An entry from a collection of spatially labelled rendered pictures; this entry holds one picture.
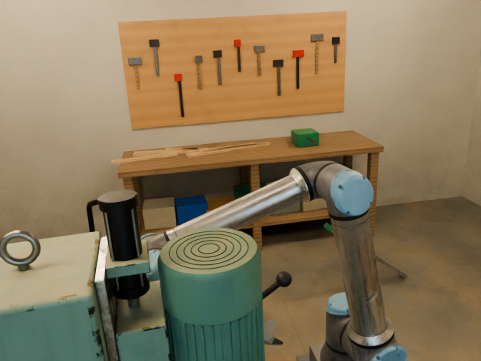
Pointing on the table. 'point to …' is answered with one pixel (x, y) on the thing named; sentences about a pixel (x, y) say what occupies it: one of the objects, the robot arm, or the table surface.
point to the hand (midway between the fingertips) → (266, 324)
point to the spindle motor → (212, 296)
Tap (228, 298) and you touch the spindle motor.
